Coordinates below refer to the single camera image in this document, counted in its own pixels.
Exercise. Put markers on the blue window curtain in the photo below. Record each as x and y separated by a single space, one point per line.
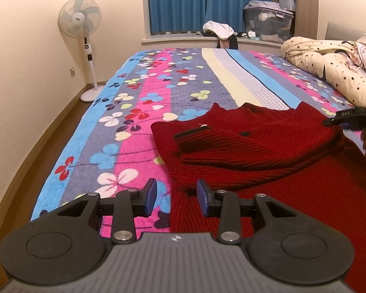
201 3

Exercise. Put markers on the white standing fan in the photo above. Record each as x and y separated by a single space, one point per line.
79 19

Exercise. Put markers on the small clear shelf bin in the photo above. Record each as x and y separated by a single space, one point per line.
289 5

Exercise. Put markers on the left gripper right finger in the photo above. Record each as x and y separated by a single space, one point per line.
281 242

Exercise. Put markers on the red knitted sweater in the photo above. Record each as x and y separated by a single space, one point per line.
287 154

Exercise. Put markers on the white clothes pile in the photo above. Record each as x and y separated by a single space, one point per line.
221 30

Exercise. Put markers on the wooden shelf unit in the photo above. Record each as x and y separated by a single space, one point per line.
306 18

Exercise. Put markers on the colourful floral bed blanket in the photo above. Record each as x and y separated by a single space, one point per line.
112 148

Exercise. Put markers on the clear plastic storage box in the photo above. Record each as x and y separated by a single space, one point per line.
267 21

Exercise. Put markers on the cream star-patterned duvet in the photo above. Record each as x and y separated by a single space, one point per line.
340 63

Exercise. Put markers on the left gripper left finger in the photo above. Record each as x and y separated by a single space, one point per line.
73 240

